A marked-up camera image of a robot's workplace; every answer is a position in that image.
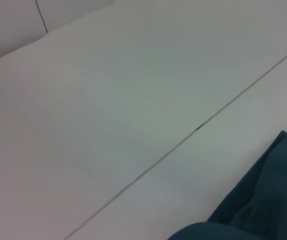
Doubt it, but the teal FREE print t-shirt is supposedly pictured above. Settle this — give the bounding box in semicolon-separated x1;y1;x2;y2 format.
167;119;287;240

